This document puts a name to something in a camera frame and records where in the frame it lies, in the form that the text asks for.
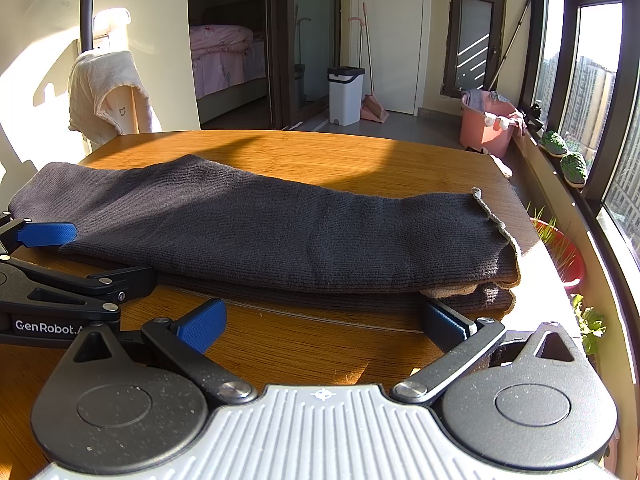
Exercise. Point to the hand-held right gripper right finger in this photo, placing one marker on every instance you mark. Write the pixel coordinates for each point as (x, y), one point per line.
(445, 322)

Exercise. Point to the dark framed glass door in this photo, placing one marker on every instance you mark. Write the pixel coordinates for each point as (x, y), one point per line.
(472, 40)

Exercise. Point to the red pot with grass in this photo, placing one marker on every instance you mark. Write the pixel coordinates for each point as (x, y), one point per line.
(567, 260)

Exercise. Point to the black curved pole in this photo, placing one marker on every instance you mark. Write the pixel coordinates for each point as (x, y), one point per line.
(87, 5)

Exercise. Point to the pink plastic bucket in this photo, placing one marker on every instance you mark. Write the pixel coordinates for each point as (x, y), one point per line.
(482, 132)

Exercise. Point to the round green potted plant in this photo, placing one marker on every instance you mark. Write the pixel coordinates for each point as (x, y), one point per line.
(574, 167)
(554, 142)

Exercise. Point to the cream towel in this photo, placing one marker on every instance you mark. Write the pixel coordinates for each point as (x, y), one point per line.
(110, 95)

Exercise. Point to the pink broom and dustpan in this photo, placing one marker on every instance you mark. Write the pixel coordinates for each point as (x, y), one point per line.
(374, 110)

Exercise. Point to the small dark figurine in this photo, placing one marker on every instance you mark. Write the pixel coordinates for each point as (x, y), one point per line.
(535, 116)

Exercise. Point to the white trash bin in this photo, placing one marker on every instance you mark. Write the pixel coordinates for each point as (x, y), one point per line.
(345, 100)

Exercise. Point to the leafy green plant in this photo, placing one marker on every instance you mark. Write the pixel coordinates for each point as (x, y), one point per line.
(590, 325)

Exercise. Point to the bed with pink bedding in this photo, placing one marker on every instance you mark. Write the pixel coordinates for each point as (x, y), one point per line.
(225, 60)

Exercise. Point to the dark grey knitted sweater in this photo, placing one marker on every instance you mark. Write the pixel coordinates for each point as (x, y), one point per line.
(275, 230)

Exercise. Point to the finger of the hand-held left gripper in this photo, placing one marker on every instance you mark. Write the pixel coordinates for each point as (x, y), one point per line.
(125, 282)
(45, 234)

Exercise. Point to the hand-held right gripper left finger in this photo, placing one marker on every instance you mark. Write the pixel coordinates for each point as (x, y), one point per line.
(202, 327)

